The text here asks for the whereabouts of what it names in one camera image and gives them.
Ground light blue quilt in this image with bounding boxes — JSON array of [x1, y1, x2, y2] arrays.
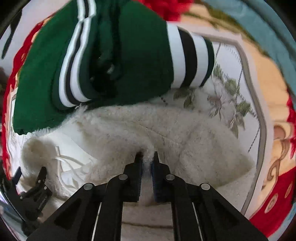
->
[[204, 1, 295, 89]]

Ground green striped knit sweater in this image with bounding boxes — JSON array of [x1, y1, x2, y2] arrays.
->
[[13, 1, 215, 135]]

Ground white fluffy fleece garment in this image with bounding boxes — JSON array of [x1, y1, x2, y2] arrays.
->
[[20, 78, 258, 241]]

